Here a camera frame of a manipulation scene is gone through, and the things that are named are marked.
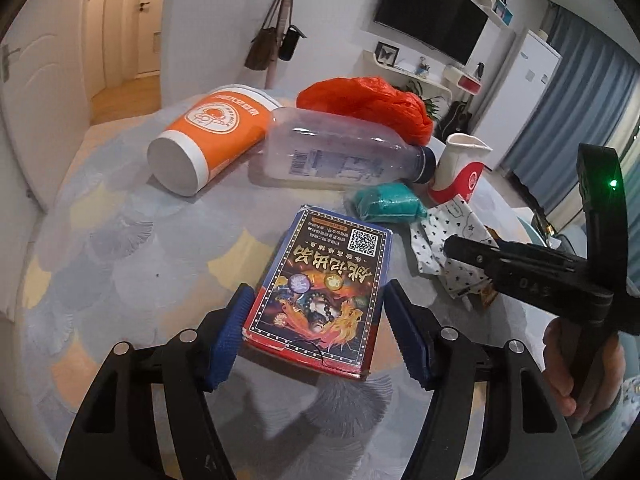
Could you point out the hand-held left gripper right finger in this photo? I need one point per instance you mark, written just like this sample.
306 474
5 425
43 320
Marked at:
407 340

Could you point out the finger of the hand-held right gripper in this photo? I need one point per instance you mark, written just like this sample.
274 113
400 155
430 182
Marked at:
475 255

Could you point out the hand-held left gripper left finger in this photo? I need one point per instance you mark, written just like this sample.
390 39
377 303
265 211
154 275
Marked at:
227 340

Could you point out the white patterned tissue pack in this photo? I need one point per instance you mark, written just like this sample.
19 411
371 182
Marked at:
440 230

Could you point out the red white paper cup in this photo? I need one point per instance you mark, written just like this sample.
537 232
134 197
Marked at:
457 165

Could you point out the teal soft pack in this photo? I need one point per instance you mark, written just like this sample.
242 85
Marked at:
390 202

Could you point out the printed cardboard box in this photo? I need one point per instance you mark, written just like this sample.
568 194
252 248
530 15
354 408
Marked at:
320 285

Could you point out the clear plastic bottle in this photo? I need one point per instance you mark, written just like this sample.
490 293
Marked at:
325 145

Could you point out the orange plastic bag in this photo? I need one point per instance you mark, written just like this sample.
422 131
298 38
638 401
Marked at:
370 97

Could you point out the large orange paper cup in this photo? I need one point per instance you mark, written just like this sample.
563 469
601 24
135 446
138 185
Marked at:
220 125

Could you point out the person's right forearm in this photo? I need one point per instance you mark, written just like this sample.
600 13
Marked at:
600 445

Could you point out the person's right hand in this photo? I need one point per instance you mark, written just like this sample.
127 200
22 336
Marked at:
557 360

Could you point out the black acoustic guitar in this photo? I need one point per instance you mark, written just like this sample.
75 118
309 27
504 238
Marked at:
457 117

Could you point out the scale patterned tablecloth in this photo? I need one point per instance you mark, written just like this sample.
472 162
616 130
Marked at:
125 240

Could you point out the potted green plant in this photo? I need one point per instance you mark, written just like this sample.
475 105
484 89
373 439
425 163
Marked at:
425 92

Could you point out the red white shelf box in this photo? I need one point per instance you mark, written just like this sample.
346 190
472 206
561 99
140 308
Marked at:
467 82

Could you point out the white standing air conditioner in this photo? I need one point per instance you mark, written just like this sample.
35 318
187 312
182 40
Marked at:
530 90

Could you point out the blue curtain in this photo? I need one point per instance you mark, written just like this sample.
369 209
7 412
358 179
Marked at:
590 110

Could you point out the short white curved shelf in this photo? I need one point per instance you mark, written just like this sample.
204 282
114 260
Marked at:
400 74

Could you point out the framed butterfly picture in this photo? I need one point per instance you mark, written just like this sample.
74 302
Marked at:
386 53

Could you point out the pink coat rack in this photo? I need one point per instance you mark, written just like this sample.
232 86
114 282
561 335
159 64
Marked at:
274 77

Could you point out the small black bag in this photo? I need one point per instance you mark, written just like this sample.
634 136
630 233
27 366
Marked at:
289 42

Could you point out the brown tote bag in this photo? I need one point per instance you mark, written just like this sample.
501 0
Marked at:
260 50

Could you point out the white panel door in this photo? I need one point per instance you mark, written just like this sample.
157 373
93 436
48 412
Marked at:
35 110

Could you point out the hallway door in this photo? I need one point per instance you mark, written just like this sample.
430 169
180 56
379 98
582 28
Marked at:
150 35

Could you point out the blue wall cube shelf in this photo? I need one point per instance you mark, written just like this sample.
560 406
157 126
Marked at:
503 11

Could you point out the wall television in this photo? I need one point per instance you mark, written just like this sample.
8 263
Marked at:
430 5

